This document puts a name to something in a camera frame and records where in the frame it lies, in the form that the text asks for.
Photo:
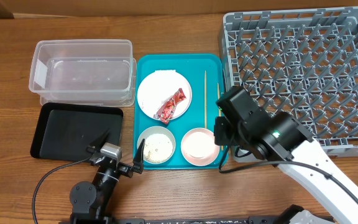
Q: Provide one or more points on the wooden chopstick right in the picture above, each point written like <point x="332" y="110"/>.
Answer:
<point x="219" y="93"/>

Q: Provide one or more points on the white crumpled napkin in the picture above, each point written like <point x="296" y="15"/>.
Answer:
<point x="164" y="72"/>

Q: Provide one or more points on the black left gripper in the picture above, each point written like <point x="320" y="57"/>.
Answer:
<point x="128" y="170"/>

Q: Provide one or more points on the teal plastic tray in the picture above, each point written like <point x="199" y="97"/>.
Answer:
<point x="192" y="67"/>

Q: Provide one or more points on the black bar at table edge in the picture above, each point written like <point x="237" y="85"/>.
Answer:
<point x="247" y="220"/>

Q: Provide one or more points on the rice pile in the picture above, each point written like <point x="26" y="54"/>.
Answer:
<point x="158" y="148"/>

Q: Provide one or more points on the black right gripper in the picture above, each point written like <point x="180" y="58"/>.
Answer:
<point x="224" y="137"/>

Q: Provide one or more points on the wooden chopstick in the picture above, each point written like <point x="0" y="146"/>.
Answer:
<point x="219" y="93"/>
<point x="205" y="102"/>

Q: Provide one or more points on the pink bowl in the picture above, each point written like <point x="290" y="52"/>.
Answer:
<point x="198" y="147"/>

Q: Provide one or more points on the grey bowl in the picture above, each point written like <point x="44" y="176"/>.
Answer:
<point x="154" y="130"/>

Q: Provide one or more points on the black plastic tray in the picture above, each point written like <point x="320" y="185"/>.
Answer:
<point x="64" y="131"/>

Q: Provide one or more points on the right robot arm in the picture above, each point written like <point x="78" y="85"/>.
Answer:
<point x="282" y="141"/>

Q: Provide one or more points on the grey dishwasher rack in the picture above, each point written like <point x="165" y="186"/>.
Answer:
<point x="303" y="61"/>

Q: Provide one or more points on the wooden chopstick left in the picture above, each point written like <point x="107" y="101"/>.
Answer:
<point x="205" y="102"/>

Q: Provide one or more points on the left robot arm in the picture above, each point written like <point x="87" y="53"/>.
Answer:
<point x="90" y="199"/>

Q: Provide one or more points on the clear plastic bin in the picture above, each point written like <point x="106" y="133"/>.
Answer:
<point x="84" y="71"/>

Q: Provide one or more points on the red snack wrapper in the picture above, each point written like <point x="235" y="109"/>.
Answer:
<point x="166" y="111"/>

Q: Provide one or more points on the white round plate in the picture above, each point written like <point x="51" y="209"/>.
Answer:
<point x="154" y="90"/>

